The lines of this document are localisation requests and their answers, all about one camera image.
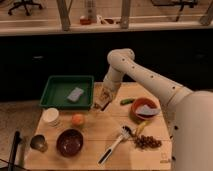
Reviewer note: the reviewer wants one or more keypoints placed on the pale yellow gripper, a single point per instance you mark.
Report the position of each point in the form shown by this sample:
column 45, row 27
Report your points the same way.
column 112, row 93

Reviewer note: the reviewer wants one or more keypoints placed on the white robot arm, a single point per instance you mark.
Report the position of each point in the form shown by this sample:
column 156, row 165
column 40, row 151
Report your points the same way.
column 192, row 110

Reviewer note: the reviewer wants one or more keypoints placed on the green cucumber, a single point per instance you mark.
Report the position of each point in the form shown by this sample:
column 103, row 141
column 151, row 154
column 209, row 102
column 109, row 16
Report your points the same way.
column 127, row 101

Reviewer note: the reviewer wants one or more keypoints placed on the orange bowl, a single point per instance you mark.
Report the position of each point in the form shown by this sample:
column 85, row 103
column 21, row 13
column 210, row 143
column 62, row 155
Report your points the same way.
column 139, row 102

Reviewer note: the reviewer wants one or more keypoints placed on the grey sponge in tray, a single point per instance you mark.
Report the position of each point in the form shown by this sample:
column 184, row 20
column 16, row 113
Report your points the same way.
column 75, row 94

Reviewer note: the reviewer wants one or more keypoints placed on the grey cloth in bowl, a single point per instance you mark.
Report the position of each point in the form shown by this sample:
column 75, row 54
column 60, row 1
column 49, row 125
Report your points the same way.
column 147, row 111

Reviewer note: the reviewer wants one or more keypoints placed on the orange fruit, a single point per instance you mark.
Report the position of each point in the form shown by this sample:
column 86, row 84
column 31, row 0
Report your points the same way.
column 77, row 119

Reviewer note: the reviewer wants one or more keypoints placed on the yellow banana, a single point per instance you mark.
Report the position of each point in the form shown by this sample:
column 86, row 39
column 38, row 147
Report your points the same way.
column 140, row 127

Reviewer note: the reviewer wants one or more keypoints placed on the green plastic tray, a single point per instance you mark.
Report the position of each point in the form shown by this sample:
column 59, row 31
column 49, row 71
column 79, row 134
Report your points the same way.
column 59, row 87

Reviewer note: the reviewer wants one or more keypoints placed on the bunch of dark grapes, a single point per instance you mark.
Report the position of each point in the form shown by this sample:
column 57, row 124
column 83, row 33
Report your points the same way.
column 144, row 142

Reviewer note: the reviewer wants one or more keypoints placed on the dark brown bowl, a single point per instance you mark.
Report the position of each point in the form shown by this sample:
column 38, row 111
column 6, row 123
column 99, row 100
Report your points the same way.
column 69, row 143

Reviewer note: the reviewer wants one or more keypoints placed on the white plastic cup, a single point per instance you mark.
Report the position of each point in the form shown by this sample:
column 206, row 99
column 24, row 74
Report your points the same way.
column 51, row 116

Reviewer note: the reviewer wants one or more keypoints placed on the red object on shelf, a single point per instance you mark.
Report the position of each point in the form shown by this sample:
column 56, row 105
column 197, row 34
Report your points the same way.
column 84, row 21

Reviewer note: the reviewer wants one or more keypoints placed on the small metal cup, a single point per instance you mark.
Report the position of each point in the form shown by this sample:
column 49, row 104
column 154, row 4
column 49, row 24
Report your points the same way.
column 39, row 143

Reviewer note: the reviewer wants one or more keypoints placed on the black stand at left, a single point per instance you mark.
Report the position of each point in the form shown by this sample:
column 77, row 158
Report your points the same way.
column 12, row 157

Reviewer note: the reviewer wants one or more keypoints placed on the black office chair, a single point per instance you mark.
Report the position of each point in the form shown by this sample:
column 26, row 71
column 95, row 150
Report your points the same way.
column 24, row 3

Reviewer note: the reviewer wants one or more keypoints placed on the white handled dish brush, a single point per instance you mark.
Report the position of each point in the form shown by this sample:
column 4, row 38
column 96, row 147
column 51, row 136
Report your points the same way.
column 123, row 136

